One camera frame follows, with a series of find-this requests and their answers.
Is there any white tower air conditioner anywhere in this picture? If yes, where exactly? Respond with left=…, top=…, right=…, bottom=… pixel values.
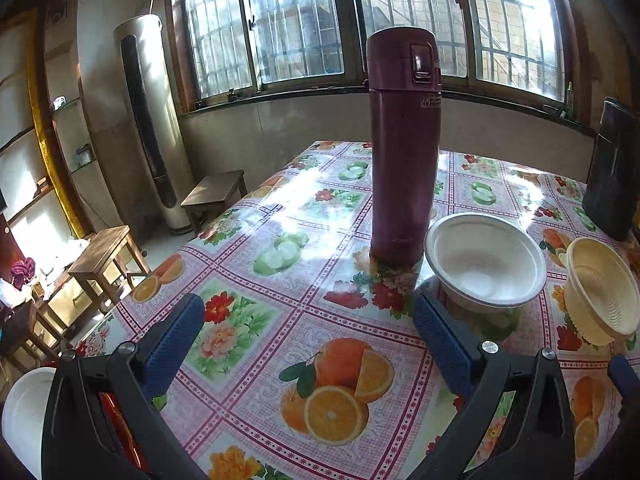
left=113, top=15, right=196, bottom=237

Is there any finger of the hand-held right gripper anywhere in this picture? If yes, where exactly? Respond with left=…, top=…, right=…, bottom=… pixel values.
left=607, top=353, right=640, bottom=404

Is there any wooden stool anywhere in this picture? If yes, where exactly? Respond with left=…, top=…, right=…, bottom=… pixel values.
left=180, top=170, right=249, bottom=234
left=68, top=225, right=151, bottom=312

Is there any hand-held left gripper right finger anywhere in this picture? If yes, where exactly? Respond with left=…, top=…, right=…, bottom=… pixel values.
left=412, top=292, right=576, bottom=480

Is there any red plate with gold print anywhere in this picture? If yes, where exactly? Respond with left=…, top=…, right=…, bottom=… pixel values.
left=96, top=389, right=152, bottom=472

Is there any maroon thermos bottle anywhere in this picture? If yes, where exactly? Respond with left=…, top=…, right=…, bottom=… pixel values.
left=365, top=28, right=441, bottom=267

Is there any barred window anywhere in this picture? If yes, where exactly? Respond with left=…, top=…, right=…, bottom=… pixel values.
left=165, top=0, right=581, bottom=114

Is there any red cloth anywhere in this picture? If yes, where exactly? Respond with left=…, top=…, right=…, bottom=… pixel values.
left=10, top=257, right=37, bottom=291

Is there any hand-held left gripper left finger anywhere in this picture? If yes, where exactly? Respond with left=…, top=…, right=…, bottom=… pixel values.
left=41, top=293, right=206, bottom=480

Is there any cream ribbed bowl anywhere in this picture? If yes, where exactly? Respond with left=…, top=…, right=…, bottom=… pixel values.
left=564, top=236, right=640, bottom=347

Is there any low wooden table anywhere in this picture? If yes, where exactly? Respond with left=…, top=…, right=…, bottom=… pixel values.
left=0, top=270, right=76, bottom=366

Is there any white bowl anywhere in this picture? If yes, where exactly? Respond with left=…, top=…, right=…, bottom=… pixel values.
left=424, top=212, right=549, bottom=312
left=0, top=367, right=59, bottom=480

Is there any floral plastic tablecloth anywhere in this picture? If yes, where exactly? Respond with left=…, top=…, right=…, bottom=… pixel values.
left=75, top=140, right=640, bottom=480

